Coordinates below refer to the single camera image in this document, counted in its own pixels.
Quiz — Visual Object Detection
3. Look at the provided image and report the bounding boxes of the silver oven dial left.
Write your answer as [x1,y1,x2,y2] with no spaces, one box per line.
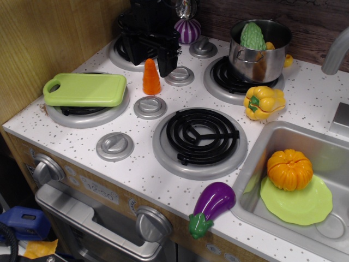
[33,153,65,185]

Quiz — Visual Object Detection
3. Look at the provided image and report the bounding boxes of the steel cooking pot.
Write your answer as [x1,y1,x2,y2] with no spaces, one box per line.
[228,19,292,83]

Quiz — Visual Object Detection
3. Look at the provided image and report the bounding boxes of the purple striped toy onion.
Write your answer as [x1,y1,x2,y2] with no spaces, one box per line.
[174,19,201,44]

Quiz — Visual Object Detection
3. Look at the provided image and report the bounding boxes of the yellow cloth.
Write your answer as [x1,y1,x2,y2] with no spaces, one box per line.
[23,239,58,259]

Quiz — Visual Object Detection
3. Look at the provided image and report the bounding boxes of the silver knob upper centre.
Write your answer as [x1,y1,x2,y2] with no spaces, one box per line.
[164,66,195,87]

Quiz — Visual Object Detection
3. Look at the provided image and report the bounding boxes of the silver oven door handle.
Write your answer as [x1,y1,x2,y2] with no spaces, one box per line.
[35,184,167,261]

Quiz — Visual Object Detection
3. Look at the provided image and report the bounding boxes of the silver oven dial right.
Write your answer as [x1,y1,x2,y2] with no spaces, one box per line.
[136,205,173,243]

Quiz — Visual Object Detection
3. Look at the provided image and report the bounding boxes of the silver knob back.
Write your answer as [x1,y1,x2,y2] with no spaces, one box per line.
[189,37,218,59]

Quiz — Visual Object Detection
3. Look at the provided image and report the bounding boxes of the orange toy carrot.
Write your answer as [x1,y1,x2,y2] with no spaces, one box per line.
[143,58,161,95]

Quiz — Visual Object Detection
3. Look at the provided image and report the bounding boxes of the light green plastic plate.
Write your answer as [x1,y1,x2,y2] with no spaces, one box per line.
[260,175,333,226]

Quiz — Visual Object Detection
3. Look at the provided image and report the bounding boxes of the green plastic cutting board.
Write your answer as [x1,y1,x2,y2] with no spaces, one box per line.
[43,73,127,107]

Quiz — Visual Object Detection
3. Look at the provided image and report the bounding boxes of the front right black burner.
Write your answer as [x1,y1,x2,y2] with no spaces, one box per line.
[152,108,248,180]

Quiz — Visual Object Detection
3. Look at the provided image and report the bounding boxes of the silver toy sink basin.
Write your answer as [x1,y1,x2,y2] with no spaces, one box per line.
[232,121,348,261]

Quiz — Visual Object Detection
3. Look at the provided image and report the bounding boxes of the silver oven dial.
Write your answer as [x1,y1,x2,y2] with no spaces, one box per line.
[33,153,65,185]
[136,205,173,243]

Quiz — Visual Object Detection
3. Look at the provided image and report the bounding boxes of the yellow toy bell pepper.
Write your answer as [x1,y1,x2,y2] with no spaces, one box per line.
[243,86,286,120]

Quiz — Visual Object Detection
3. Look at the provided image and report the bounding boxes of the silver knob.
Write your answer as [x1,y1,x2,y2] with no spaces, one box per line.
[189,37,218,59]
[164,66,195,87]
[96,132,134,162]
[134,96,167,120]

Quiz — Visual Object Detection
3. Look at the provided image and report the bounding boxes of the silver knob front left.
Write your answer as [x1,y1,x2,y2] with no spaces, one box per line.
[96,132,134,162]

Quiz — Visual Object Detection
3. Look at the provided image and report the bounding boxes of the orange toy pumpkin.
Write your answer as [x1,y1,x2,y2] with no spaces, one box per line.
[267,149,314,192]

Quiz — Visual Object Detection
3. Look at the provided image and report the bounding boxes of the back right burner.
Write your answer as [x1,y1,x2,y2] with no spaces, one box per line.
[203,56,285,106]

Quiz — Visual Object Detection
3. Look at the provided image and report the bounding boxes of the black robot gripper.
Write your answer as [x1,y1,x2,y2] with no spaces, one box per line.
[118,1,180,78]

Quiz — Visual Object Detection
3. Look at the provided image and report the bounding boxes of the blue device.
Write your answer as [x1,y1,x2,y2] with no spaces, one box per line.
[1,206,51,241]

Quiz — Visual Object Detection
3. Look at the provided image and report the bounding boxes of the grey toy faucet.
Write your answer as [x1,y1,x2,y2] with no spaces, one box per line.
[321,28,348,75]

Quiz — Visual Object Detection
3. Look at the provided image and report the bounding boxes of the back left burner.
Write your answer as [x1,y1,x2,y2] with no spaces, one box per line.
[109,35,145,72]

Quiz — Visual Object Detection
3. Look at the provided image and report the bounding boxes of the purple toy eggplant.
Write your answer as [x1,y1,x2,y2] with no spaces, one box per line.
[189,182,237,240]

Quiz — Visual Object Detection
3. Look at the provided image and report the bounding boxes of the small yellow toy behind pot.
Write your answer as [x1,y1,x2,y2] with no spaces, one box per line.
[284,54,293,68]

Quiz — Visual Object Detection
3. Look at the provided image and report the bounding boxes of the black cable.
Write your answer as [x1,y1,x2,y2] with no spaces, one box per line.
[0,221,19,262]

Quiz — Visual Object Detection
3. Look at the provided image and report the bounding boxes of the front left burner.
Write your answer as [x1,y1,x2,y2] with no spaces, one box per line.
[45,72,130,129]

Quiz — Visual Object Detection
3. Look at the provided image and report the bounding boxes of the orange toy inside pot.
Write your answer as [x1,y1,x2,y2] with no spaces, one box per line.
[266,41,275,50]

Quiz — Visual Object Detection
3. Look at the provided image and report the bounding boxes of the green toy bitter gourd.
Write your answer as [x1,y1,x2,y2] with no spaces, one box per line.
[240,22,267,50]

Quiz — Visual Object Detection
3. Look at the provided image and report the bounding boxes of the hanging silver spoon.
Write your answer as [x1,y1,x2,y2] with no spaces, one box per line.
[175,0,198,20]

